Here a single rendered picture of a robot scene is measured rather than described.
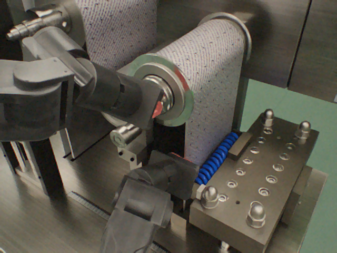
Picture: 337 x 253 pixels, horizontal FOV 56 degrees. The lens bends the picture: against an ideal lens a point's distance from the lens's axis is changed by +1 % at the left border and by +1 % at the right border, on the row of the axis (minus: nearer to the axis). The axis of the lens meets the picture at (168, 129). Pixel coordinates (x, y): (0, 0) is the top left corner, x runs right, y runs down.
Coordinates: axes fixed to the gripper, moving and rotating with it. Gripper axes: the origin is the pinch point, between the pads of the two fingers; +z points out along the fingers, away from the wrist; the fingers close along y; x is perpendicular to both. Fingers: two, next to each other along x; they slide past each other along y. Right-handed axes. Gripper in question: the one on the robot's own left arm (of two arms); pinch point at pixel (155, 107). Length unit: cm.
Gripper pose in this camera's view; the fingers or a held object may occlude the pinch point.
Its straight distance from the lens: 55.4
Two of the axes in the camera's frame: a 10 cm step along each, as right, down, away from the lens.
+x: 3.6, -9.3, -0.7
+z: 4.4, 1.0, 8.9
